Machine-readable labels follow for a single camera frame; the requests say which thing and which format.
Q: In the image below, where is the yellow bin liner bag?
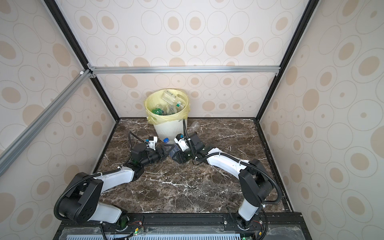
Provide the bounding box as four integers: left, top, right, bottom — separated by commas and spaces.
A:
145, 89, 191, 120

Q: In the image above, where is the clear crushed bottle white cap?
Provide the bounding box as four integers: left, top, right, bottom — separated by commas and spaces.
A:
188, 121, 201, 133

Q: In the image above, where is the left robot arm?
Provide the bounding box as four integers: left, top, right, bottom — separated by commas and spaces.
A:
54, 137, 175, 226

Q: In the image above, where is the horizontal aluminium rail back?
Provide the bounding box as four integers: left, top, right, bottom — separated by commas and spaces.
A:
90, 66, 281, 75

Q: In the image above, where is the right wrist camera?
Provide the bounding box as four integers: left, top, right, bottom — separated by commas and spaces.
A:
174, 134, 190, 152

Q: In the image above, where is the white plastic waste bin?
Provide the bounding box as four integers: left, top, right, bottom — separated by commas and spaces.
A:
148, 116, 188, 143

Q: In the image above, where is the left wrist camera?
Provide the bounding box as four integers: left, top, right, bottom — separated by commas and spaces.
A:
145, 136, 158, 150

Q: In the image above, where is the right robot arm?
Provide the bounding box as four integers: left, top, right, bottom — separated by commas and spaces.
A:
164, 132, 282, 227

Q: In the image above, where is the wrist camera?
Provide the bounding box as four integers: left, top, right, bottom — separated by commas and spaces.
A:
145, 136, 158, 150
174, 134, 190, 152

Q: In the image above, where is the black frame post right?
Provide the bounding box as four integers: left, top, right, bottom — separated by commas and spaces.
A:
256, 0, 320, 123

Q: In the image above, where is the aluminium rail left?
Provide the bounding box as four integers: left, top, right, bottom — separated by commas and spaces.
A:
1, 70, 91, 175

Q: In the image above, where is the black frame post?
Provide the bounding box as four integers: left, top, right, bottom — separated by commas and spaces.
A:
256, 0, 320, 123
43, 0, 120, 122

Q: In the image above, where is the black frame post left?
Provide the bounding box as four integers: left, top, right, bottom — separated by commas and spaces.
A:
43, 0, 120, 122

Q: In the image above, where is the green bottle yellow cap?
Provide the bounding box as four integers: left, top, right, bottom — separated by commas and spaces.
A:
152, 108, 167, 116

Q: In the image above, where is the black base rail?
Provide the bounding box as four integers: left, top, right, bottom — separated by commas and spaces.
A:
54, 213, 311, 240

